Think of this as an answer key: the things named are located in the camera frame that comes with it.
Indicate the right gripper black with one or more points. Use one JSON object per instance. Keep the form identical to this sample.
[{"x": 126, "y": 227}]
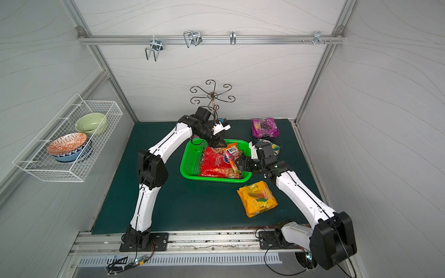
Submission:
[{"x": 248, "y": 163}]

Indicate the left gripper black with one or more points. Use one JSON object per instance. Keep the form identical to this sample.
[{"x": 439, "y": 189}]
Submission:
[{"x": 215, "y": 139}]

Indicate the orange snack packet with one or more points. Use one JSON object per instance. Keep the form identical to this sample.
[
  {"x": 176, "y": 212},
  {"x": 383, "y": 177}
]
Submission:
[{"x": 232, "y": 154}]

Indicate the red candy bag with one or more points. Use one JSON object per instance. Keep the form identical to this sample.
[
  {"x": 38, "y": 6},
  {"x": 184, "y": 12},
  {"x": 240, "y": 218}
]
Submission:
[{"x": 215, "y": 164}]

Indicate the green tea snack packet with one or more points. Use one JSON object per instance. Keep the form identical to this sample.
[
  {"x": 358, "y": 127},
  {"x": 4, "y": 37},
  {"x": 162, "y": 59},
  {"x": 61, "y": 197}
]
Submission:
[{"x": 276, "y": 147}]

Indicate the yellow mango candy bag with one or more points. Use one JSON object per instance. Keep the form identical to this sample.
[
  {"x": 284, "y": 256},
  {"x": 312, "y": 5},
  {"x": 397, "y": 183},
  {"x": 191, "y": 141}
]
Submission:
[{"x": 257, "y": 198}]

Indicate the green plastic basket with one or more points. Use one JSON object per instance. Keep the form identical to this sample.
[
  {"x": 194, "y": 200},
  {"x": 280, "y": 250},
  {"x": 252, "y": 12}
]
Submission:
[{"x": 190, "y": 164}]

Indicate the purple snack bag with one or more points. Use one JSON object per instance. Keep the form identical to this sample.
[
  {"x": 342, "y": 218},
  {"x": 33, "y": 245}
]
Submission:
[{"x": 264, "y": 128}]

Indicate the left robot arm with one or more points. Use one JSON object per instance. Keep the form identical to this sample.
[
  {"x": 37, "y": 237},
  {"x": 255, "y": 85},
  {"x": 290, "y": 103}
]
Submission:
[{"x": 152, "y": 171}]

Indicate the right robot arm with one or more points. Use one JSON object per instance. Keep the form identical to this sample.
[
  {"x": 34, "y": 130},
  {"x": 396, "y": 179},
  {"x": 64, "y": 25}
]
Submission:
[{"x": 329, "y": 237}]

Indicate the metal jewelry tree stand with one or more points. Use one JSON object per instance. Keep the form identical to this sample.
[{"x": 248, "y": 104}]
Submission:
[{"x": 209, "y": 100}]

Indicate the looped metal hook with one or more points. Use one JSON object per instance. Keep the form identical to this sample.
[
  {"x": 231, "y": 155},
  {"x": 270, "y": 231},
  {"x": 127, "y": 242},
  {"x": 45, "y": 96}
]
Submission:
[{"x": 192, "y": 38}]

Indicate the small metal hook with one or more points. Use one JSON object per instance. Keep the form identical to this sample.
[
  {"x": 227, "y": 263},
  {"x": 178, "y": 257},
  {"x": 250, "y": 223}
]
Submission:
[{"x": 232, "y": 38}]

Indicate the double prong metal hook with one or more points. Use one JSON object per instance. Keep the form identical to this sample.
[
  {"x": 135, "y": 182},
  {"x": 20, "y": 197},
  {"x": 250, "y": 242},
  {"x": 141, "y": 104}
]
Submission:
[{"x": 154, "y": 49}]

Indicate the light green ceramic bowl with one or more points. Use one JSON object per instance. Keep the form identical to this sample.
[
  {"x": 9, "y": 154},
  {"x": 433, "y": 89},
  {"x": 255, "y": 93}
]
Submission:
[{"x": 94, "y": 124}]

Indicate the blue bowl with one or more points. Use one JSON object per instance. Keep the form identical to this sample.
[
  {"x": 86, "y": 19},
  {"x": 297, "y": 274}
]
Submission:
[{"x": 71, "y": 157}]

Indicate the orange patterned bowl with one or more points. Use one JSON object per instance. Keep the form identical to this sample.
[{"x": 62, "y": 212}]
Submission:
[{"x": 67, "y": 144}]

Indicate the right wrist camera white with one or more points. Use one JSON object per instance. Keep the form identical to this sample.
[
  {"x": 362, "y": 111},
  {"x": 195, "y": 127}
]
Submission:
[{"x": 253, "y": 149}]

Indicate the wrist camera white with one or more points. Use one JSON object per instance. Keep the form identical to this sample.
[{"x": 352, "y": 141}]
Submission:
[
  {"x": 220, "y": 125},
  {"x": 253, "y": 149}
]

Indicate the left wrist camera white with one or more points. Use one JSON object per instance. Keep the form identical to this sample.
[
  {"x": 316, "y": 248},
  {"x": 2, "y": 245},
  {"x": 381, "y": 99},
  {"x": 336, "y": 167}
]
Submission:
[{"x": 220, "y": 125}]

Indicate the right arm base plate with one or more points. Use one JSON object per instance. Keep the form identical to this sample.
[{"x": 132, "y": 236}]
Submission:
[{"x": 275, "y": 240}]

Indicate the aluminium front frame rail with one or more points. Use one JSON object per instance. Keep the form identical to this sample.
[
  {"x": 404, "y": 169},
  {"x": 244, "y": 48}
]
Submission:
[{"x": 181, "y": 242}]

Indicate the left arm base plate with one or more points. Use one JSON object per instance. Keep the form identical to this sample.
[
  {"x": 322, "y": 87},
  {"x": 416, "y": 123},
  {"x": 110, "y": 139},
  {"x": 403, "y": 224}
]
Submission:
[{"x": 131, "y": 242}]

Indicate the right metal bracket hook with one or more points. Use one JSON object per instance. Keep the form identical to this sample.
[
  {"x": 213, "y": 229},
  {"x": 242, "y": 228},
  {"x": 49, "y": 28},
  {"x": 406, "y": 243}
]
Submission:
[{"x": 317, "y": 40}]

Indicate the white wire wall basket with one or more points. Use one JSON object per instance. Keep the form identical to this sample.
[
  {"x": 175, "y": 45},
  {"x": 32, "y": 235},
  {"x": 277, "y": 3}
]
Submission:
[{"x": 34, "y": 158}]

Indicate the horizontal aluminium rail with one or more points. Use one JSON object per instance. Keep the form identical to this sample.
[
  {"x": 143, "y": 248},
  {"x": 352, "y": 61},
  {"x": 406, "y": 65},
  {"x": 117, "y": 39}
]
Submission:
[{"x": 173, "y": 40}]

